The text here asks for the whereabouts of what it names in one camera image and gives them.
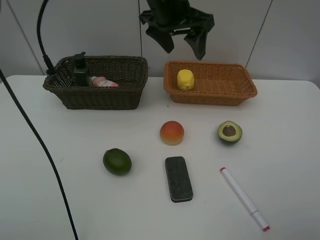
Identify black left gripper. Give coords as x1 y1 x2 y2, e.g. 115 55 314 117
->
139 0 215 60

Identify yellow lemon toy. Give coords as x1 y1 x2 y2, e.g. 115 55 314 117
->
177 69 195 91

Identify pink bottle white cap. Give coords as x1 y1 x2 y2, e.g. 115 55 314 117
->
91 76 119 88

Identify orange peach toy fruit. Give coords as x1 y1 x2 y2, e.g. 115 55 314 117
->
159 121 185 146

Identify halved avocado toy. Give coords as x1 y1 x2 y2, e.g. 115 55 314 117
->
217 120 243 145

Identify dark green pump bottle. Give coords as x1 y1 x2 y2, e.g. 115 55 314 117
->
73 51 91 87

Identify green lime toy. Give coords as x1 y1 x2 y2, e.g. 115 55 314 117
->
102 148 132 176

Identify white pink-capped marker pen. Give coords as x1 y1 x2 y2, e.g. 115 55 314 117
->
220 167 270 232

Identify orange wicker basket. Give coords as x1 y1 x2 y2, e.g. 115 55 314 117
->
163 61 258 106

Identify dark brown wicker basket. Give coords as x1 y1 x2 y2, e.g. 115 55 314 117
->
43 55 149 110

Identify dark grey board eraser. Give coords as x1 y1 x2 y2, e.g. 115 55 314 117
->
164 156 194 203

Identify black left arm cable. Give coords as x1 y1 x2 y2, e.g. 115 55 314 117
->
0 0 80 240

